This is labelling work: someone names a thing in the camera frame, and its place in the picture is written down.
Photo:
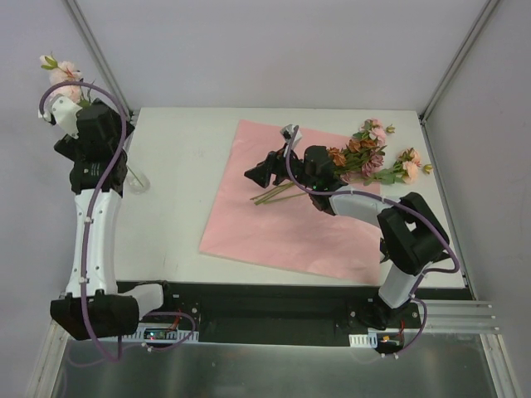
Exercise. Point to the right aluminium corner post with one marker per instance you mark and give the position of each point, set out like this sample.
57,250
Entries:
472,36

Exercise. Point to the artificial flower bouquet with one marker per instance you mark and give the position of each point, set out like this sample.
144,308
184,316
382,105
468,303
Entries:
357,161

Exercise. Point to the white cable duct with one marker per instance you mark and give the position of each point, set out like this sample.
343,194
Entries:
368,340
162,335

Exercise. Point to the aluminium front rail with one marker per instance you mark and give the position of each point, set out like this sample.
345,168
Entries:
456,315

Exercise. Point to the left white cable duct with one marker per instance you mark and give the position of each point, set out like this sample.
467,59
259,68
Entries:
162,335

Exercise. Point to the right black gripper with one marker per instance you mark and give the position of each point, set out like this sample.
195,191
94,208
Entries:
276,164

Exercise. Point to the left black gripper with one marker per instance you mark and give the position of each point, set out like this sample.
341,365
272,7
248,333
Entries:
107,114

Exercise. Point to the light pink rose stem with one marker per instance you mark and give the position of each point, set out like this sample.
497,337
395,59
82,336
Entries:
65,71

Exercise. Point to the pink wrapping paper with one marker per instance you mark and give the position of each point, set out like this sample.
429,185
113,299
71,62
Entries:
289,234

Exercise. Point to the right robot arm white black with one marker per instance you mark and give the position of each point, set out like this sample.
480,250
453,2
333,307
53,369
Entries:
412,237

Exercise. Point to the left aluminium corner post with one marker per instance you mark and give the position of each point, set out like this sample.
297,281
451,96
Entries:
88,37

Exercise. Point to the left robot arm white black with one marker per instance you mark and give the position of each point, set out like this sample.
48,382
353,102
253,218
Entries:
98,187

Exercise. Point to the right white cable duct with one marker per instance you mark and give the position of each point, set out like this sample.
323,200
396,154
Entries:
368,340

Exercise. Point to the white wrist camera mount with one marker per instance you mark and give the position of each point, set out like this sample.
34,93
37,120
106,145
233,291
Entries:
62,111
291,133

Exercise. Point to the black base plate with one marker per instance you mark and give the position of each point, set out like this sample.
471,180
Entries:
312,316

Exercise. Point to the aluminium corner post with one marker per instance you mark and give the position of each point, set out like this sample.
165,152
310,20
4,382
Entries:
88,37
472,36

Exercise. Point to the clear glass vase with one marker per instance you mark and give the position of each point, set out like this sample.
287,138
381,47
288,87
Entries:
136,181

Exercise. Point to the peach rose stem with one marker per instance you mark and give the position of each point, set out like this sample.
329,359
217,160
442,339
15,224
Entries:
407,168

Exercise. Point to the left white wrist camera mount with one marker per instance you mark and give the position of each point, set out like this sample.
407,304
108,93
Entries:
62,111

